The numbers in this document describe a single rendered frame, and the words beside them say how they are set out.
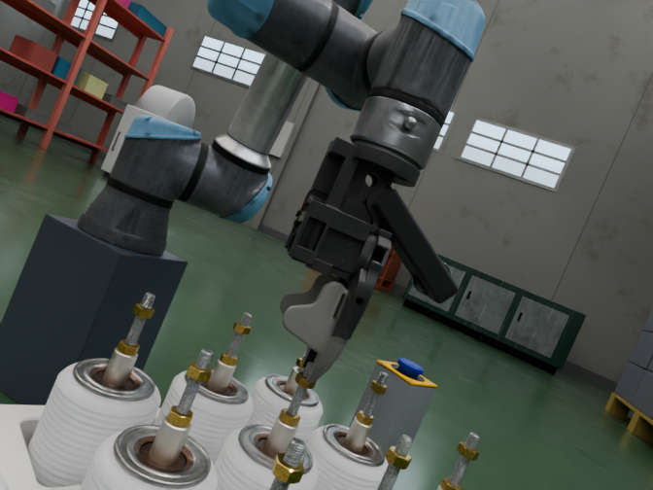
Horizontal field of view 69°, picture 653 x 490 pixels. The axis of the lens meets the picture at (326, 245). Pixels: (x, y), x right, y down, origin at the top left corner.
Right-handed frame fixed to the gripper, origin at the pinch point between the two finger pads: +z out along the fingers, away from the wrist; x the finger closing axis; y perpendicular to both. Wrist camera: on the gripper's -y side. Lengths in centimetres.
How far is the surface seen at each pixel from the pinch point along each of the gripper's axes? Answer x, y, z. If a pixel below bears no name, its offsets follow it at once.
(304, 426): -12.3, -4.5, 11.3
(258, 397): -14.2, 1.9, 10.5
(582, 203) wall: -572, -403, -188
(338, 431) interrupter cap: -8.7, -7.4, 9.0
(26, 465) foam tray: 2.1, 20.4, 16.3
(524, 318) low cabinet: -423, -295, -8
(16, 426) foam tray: -2.7, 23.6, 16.3
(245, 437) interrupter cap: 0.2, 3.8, 9.0
